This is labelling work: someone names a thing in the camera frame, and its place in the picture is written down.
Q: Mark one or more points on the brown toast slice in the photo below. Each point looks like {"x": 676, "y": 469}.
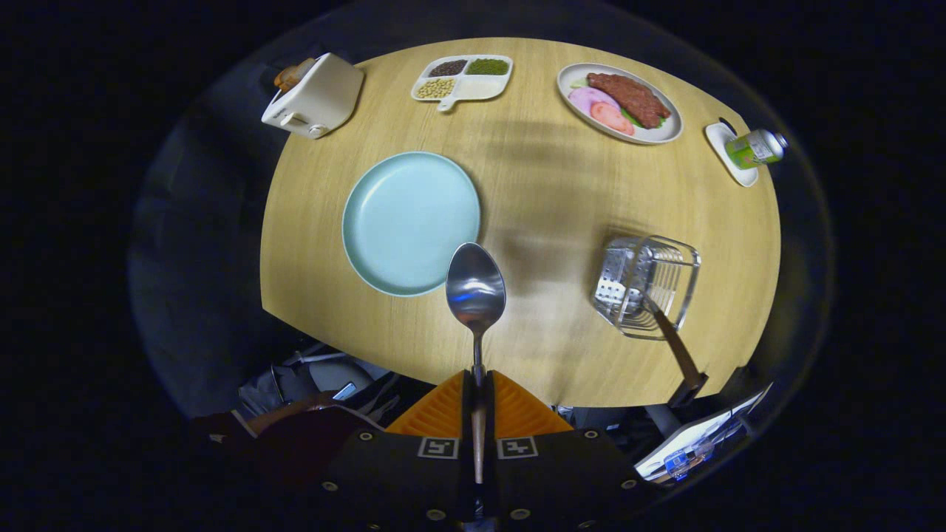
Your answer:
{"x": 287, "y": 80}
{"x": 301, "y": 68}

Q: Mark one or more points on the smartphone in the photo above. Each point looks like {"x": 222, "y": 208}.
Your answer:
{"x": 344, "y": 391}

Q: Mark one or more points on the heap of green beans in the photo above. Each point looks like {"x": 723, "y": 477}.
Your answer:
{"x": 488, "y": 66}

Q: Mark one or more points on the red pink ham slice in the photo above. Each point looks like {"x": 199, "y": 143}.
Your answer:
{"x": 612, "y": 117}

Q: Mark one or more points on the white oval food plate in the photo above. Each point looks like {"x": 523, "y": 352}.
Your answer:
{"x": 663, "y": 133}

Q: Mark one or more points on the heap of yellow beans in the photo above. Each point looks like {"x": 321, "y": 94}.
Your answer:
{"x": 434, "y": 88}

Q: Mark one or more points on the light blue round plate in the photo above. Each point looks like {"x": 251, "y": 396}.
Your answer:
{"x": 406, "y": 222}

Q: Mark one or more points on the heap of dark beans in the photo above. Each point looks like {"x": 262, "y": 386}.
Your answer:
{"x": 447, "y": 68}

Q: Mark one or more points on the pale pink ham slice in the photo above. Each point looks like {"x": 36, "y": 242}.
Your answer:
{"x": 584, "y": 97}

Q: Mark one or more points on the cream white toaster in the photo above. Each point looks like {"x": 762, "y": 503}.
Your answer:
{"x": 325, "y": 96}

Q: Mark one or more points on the white square coaster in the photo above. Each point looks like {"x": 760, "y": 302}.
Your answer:
{"x": 720, "y": 148}

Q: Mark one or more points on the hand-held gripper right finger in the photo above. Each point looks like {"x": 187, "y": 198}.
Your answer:
{"x": 489, "y": 421}

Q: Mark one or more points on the silver bottle with green label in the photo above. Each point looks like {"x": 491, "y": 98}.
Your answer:
{"x": 754, "y": 148}

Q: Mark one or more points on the white divided dish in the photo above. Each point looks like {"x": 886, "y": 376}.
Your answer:
{"x": 484, "y": 87}

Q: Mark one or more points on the green lettuce leaf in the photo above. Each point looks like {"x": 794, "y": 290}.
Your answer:
{"x": 630, "y": 118}

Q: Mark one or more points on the white framed screen device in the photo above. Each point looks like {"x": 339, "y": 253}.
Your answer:
{"x": 687, "y": 443}

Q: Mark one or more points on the grey backpack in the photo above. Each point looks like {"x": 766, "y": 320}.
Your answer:
{"x": 325, "y": 373}

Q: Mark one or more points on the brown meat steak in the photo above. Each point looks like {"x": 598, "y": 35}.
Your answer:
{"x": 628, "y": 96}

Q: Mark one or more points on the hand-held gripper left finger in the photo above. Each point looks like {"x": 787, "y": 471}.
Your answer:
{"x": 467, "y": 421}

